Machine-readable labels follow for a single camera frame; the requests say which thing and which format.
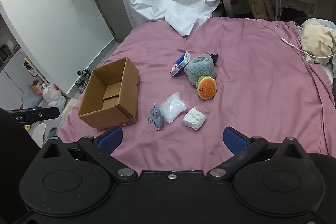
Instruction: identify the pink bed sheet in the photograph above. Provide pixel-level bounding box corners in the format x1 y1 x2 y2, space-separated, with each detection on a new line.
57 17 334 174

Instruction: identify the hamburger plush toy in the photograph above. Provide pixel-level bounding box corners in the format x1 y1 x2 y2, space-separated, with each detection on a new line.
196 76 217 100

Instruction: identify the white shelf cabinet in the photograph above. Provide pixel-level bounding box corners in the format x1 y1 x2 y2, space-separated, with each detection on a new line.
0 4 50 109

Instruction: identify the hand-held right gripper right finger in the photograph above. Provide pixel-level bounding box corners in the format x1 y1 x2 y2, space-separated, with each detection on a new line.
206 126 309 180

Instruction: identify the white slipper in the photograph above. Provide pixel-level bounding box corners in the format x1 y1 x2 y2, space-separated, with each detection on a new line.
31 122 46 147

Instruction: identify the white cable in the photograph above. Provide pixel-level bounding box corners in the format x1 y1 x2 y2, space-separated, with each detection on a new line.
281 38 336 59

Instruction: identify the blue white tissue pack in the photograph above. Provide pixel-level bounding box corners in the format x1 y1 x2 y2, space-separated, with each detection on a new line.
171 51 192 77

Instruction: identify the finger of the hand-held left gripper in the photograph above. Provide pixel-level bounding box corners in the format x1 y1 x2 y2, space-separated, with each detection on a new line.
6 107 60 125

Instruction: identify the grey plush toy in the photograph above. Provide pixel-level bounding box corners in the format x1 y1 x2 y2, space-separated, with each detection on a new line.
183 54 217 86

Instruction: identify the grey plastic bag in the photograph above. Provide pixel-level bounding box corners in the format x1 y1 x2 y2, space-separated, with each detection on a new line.
21 85 44 109

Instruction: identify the white plastic bag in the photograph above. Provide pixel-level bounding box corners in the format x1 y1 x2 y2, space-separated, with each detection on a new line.
42 84 66 111

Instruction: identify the cardboard box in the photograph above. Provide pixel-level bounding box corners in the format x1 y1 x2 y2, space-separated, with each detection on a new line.
78 56 139 130

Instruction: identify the clear plastic bag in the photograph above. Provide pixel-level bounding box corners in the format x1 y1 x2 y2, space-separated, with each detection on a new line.
159 92 188 124

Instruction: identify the cream blanket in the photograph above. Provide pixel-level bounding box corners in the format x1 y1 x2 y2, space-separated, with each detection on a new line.
301 18 336 65

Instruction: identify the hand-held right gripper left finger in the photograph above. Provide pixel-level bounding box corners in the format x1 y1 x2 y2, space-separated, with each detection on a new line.
39 126 138 180

